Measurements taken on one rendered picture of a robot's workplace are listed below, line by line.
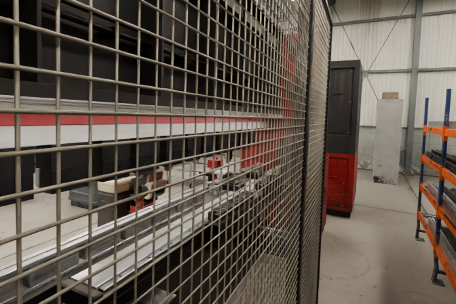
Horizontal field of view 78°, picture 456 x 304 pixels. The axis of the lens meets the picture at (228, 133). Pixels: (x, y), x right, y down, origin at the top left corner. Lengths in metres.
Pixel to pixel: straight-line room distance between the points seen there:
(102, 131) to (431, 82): 8.82
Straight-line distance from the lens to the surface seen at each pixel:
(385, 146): 7.43
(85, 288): 0.93
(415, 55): 9.20
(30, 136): 1.04
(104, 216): 3.03
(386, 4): 9.75
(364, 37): 9.50
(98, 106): 0.91
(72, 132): 1.12
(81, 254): 1.30
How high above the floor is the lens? 1.45
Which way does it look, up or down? 3 degrees down
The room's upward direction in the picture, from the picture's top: 2 degrees clockwise
